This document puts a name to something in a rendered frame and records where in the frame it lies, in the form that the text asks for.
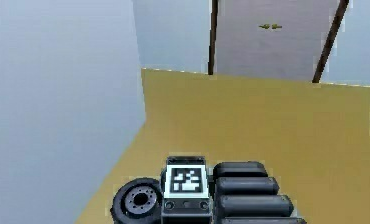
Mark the grey room door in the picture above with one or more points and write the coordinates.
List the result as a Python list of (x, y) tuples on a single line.
[(269, 43)]

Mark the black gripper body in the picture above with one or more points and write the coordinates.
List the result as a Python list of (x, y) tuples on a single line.
[(139, 201)]

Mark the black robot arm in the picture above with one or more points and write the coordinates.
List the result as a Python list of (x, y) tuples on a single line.
[(239, 193)]

